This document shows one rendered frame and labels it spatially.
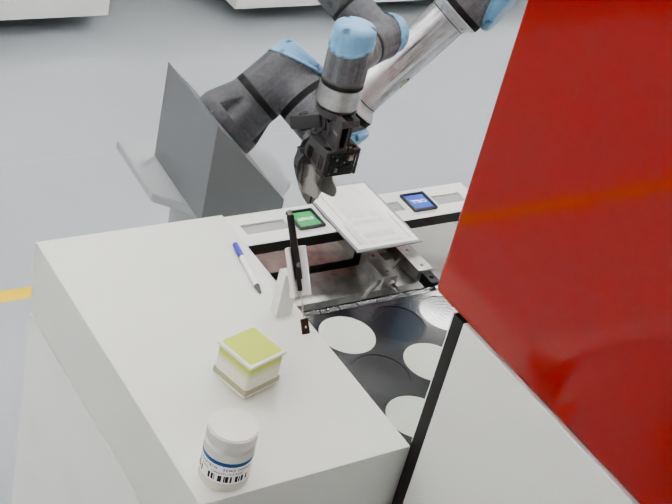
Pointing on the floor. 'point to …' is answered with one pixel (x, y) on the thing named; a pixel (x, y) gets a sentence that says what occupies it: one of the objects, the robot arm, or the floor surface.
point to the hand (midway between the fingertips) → (308, 194)
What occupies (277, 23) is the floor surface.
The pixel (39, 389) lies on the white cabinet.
